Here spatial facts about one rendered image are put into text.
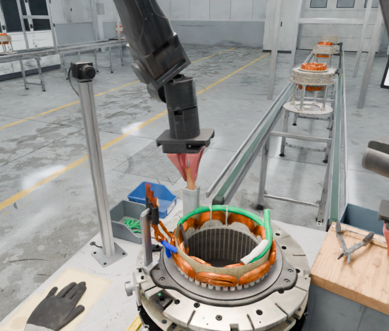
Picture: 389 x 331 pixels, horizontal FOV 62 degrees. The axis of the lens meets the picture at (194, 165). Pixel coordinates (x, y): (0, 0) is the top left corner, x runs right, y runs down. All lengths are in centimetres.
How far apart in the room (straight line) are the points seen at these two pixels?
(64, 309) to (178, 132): 61
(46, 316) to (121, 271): 24
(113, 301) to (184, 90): 65
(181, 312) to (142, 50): 40
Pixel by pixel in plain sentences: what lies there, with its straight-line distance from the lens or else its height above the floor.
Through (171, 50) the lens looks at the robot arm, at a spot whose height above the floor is 145.
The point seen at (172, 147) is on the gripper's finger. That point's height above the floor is 128.
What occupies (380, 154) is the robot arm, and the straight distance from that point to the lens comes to 68.
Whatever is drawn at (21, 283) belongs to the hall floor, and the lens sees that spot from 237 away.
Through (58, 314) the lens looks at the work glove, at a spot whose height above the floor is 80.
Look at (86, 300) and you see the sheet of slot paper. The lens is 103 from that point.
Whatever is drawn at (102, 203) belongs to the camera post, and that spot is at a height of 99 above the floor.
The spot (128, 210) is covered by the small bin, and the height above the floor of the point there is 81.
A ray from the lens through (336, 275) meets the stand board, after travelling 69.
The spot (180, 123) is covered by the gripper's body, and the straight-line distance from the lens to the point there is 59.
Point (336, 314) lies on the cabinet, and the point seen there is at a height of 99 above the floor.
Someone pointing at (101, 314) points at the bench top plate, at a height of 78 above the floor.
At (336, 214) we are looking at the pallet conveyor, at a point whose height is 76.
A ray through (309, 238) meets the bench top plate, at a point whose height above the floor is 78.
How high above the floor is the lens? 151
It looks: 26 degrees down
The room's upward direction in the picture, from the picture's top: straight up
